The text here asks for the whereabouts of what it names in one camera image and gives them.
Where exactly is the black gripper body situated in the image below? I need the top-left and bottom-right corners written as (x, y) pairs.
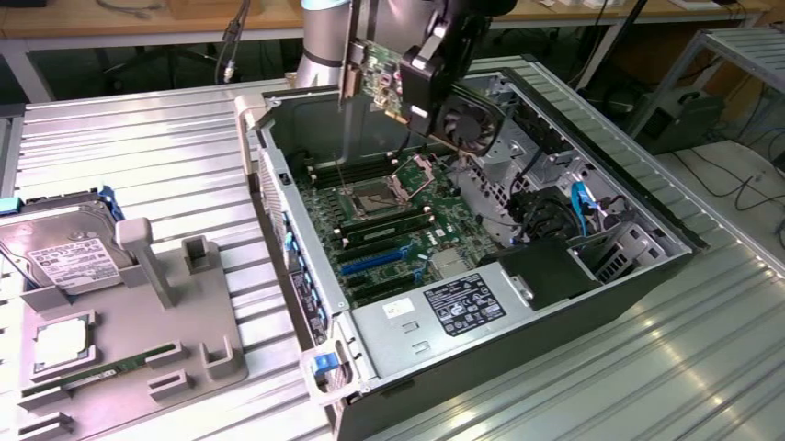
top-left (427, 0), bottom-right (520, 23)

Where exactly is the graphics card with black fan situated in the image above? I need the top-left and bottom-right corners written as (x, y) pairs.
top-left (336, 0), bottom-right (517, 158)

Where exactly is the long wooden desk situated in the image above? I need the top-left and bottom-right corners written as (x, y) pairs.
top-left (0, 0), bottom-right (771, 105)

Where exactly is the metal socket cover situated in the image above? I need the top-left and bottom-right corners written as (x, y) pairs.
top-left (389, 153), bottom-right (440, 198)

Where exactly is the black RAM slot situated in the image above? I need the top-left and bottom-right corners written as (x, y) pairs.
top-left (308, 157), bottom-right (395, 179)
top-left (309, 166), bottom-right (395, 188)

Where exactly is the thin metal locking lever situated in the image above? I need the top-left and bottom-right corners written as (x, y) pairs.
top-left (332, 153), bottom-right (352, 190)

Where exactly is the perforated metal disk bay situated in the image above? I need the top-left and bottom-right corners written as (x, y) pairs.
top-left (457, 132), bottom-right (591, 232)

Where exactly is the CPU socket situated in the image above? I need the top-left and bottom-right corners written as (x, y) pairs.
top-left (346, 182), bottom-right (407, 218)

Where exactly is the green motherboard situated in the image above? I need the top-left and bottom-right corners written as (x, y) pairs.
top-left (293, 151), bottom-right (499, 309)

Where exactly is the installed green RAM stick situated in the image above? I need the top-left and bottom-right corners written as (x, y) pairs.
top-left (338, 211), bottom-right (433, 245)

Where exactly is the silver chipset heat sink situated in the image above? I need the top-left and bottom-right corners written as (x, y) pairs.
top-left (427, 251), bottom-right (477, 273)

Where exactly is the blue expansion slot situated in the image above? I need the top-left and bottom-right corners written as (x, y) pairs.
top-left (338, 255), bottom-right (400, 277)

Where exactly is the black box device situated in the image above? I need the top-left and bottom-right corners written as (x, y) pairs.
top-left (635, 89), bottom-right (726, 156)

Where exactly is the black chair base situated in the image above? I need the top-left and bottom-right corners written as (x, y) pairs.
top-left (99, 43), bottom-right (244, 91)

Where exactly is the black expansion slot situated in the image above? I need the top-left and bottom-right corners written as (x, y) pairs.
top-left (350, 273), bottom-right (419, 300)

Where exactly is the black plastic air shroud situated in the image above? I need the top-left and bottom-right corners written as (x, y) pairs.
top-left (493, 240), bottom-right (603, 312)

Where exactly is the metal slat side table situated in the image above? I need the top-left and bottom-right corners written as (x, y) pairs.
top-left (658, 27), bottom-right (785, 149)

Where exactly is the grey power supply with label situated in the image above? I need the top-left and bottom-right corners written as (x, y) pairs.
top-left (348, 270), bottom-right (535, 382)

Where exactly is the open black PC case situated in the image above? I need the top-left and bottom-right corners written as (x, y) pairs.
top-left (234, 66), bottom-right (706, 441)

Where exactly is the hard disk with blue carrier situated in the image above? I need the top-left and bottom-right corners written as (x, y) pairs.
top-left (0, 186), bottom-right (128, 296)

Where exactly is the grey plastic parts rack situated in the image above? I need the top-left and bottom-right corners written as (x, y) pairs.
top-left (0, 218), bottom-right (250, 437)

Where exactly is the silver CPU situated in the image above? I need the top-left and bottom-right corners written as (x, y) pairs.
top-left (31, 318), bottom-right (91, 369)

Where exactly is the loose green RAM stick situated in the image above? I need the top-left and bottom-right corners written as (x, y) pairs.
top-left (19, 344), bottom-right (177, 399)

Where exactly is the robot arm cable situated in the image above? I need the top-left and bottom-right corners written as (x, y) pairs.
top-left (218, 0), bottom-right (253, 85)

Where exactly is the black wire bundle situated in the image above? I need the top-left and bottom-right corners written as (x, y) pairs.
top-left (509, 191), bottom-right (581, 245)

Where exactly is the blue wire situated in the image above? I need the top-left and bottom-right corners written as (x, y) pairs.
top-left (567, 180), bottom-right (595, 239)

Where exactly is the grey cable coil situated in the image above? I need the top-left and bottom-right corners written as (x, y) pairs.
top-left (94, 0), bottom-right (168, 20)

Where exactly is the black floor cable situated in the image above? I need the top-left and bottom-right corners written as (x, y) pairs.
top-left (671, 149), bottom-right (785, 210)

